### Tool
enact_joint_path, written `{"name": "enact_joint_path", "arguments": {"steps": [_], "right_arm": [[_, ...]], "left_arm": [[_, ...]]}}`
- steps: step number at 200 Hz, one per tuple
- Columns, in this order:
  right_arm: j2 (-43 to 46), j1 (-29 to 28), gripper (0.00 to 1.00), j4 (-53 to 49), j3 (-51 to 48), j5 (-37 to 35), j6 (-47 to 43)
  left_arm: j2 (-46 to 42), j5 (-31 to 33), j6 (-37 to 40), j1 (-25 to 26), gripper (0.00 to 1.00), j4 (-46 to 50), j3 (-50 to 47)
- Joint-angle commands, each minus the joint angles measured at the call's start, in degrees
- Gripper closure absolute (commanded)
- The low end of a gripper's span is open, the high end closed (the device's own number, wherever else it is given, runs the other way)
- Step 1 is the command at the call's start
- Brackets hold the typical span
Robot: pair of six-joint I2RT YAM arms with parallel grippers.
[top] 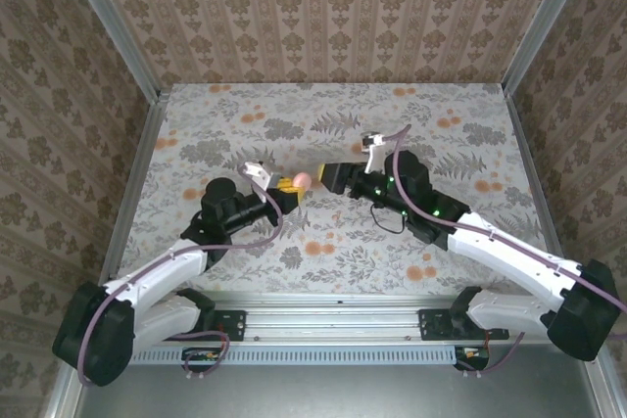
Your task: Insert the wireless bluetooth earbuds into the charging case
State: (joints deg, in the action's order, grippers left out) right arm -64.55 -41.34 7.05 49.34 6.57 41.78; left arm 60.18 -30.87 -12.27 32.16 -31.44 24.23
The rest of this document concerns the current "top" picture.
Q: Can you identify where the floral patterned table cloth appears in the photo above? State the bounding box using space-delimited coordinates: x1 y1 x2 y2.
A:
113 82 563 298

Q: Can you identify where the small controller circuit board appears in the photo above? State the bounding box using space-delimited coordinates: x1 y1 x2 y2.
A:
454 345 492 371
181 347 222 366

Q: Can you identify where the grey metal base sheet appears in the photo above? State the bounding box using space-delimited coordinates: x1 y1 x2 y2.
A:
72 362 602 418

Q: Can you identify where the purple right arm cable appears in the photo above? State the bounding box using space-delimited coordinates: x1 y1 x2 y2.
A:
381 123 627 380

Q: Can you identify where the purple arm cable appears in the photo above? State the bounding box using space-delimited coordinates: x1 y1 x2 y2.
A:
381 123 627 380
75 163 285 387

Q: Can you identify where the thin black cable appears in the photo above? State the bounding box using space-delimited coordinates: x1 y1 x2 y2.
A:
369 201 410 234

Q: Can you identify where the aluminium frame bar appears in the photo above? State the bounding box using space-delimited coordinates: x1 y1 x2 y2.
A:
585 358 621 418
503 92 564 262
41 368 87 418
56 0 163 105
500 0 598 96
95 89 171 292

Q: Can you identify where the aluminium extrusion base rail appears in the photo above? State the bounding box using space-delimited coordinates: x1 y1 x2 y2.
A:
195 291 474 344

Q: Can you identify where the white slotted cable duct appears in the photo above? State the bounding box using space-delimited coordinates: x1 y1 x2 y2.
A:
130 344 459 366

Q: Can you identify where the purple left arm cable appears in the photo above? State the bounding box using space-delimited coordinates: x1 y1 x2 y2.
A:
75 163 285 387

